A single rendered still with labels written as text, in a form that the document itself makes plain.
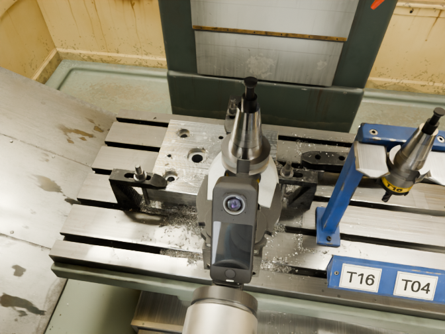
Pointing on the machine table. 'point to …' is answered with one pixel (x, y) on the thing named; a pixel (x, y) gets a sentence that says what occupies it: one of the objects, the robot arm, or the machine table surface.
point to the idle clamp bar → (324, 162)
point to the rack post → (337, 203)
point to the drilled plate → (179, 194)
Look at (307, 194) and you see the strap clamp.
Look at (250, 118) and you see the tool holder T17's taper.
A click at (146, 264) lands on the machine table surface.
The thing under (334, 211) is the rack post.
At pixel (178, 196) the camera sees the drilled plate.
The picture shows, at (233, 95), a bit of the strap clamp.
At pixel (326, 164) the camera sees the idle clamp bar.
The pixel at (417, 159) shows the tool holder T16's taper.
